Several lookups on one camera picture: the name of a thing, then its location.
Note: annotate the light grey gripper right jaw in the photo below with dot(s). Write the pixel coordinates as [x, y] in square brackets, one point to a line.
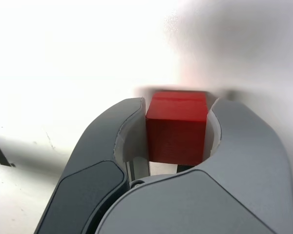
[210, 202]

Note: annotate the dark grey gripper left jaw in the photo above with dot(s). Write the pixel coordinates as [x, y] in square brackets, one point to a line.
[92, 156]

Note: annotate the red cube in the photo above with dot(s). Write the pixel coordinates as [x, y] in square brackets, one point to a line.
[175, 131]

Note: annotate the black tape strip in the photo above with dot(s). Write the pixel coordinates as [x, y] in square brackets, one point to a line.
[0, 151]

